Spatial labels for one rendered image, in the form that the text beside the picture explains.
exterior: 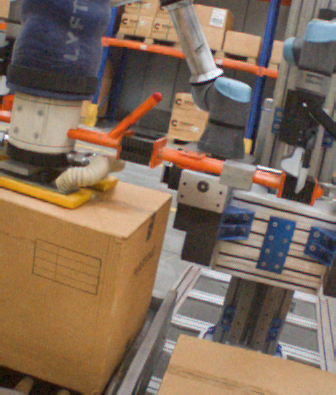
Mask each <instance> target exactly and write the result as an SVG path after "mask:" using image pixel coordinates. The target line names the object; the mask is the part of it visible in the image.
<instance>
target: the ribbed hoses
mask: <svg viewBox="0 0 336 395"><path fill-rule="evenodd" d="M99 155H100V154H99ZM92 156H94V155H92ZM92 156H90V157H92ZM116 156H117V155H102V156H101V155H100V156H94V157H92V159H91V160H90V162H89V165H87V166H84V168H83V169H82V168H79V169H78V168H77V167H76V168H74V169H69V170H68V171H65V172H64V173H63V174H61V175H60V177H59V178H58V179H57V181H56V182H57V186H58V188H59V189H61V190H65V191H70V190H72V189H74V188H75V187H78V186H80V187H81V186H82V185H83V186H84V187H85V186H87V185H89V186H91V185H92V184H95V183H97V182H99V181H100V180H101V179H103V178H104V177H105V176H106V175H108V174H109V173H119V172H121V171H123V169H124V167H125V161H124V160H116ZM90 157H89V158H90Z"/></svg>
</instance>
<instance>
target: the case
mask: <svg viewBox="0 0 336 395"><path fill-rule="evenodd" d="M78 187H79V188H80V189H84V190H87V191H90V192H91V193H92V194H91V200H90V201H88V202H86V203H84V204H83V205H81V206H79V207H77V208H76V207H75V208H73V209H72V208H68V207H65V206H62V205H58V204H55V203H51V202H48V201H45V200H41V199H38V198H35V197H34V196H31V195H28V194H25V193H21V192H18V191H15V190H12V189H9V188H5V187H2V186H0V366H5V367H8V368H11V369H14V370H17V371H20V372H22V373H24V374H27V375H30V376H33V377H38V378H41V379H43V380H46V381H49V382H52V383H54V384H57V385H59V386H62V387H65V388H68V389H70V390H73V391H76V392H80V393H84V394H86V395H101V394H102V393H103V391H104V389H105V387H106V386H107V385H108V383H109V381H110V380H111V379H110V378H111V377H112V376H113V374H114V372H115V371H116V370H117V368H118V366H119V365H120V364H121V360H123V358H124V356H125V354H127V352H128V350H129V349H130V348H131V346H132V343H133V342H134V340H135V338H136V337H137V336H138V334H139V333H140V331H141V330H142V328H143V327H144V325H145V324H146V322H147V317H148V316H147V313H148V308H149V305H150V300H151V296H152V291H153V287H154V283H155V278H156V274H157V269H158V264H159V259H160V255H161V250H162V245H163V240H164V235H165V230H166V226H167V221H168V216H169V211H170V206H172V201H173V195H172V194H168V193H164V192H160V191H156V190H151V189H147V188H143V187H139V185H134V184H130V183H126V182H122V181H118V184H117V185H115V186H113V187H111V188H110V190H109V189H108V191H106V192H101V190H96V189H93V188H90V187H86V186H85V187H84V186H81V187H80V186H78Z"/></svg>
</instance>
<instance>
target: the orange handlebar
mask: <svg viewBox="0 0 336 395"><path fill-rule="evenodd" d="M11 117H12V112H10V111H7V112H6V111H1V110H0V121H1V122H4V123H8V124H10V121H11ZM78 130H80V131H78ZM83 131H84V132H83ZM91 132H92V133H91ZM95 133H96V134H95ZM100 134H101V135H100ZM103 135H104V136H103ZM106 135H107V133H103V132H99V131H94V130H90V129H86V128H83V129H82V128H78V127H77V129H76V130H74V129H70V130H69V131H68V133H67V137H68V138H71V139H75V140H79V141H83V142H87V143H91V144H95V145H99V146H103V147H107V148H111V149H116V150H118V144H119V139H120V137H118V138H117V139H116V138H112V137H107V136H106ZM205 156H206V155H204V154H200V153H196V152H192V150H187V149H183V150H177V149H172V148H167V147H163V148H162V149H159V150H158V154H157V159H158V160H162V161H166V162H172V163H176V166H177V167H181V169H185V170H190V171H194V172H199V171H205V172H210V173H214V174H218V175H221V172H222V165H223V163H224V161H220V160H216V159H212V158H207V157H205ZM252 179H253V183H255V184H259V185H262V186H266V187H270V188H274V189H277V190H278V187H279V183H280V176H278V175H273V174H269V173H265V172H262V171H258V170H256V173H255V175H254V177H253V178H252ZM322 193H323V190H322V188H320V187H319V186H318V190H317V193H316V197H315V198H320V197H322Z"/></svg>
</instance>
